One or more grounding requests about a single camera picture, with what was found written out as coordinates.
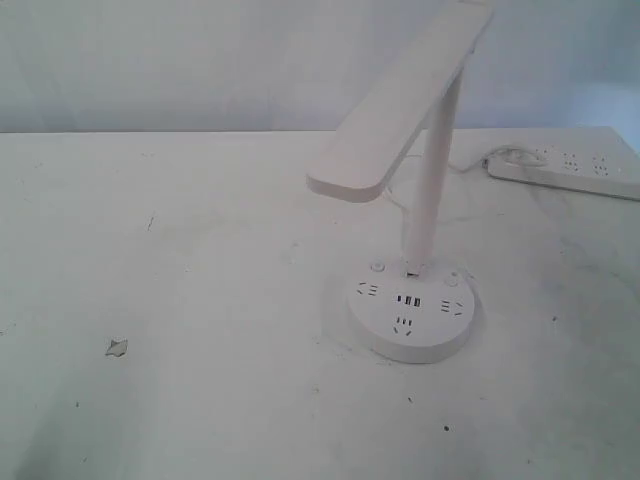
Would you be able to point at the white power strip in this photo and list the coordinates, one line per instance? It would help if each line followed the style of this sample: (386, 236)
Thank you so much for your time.
(613, 173)

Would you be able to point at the white plug on strip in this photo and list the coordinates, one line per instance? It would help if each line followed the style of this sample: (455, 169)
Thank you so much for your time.
(516, 155)

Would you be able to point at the white desk lamp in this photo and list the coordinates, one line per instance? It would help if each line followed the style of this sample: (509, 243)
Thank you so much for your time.
(414, 309)

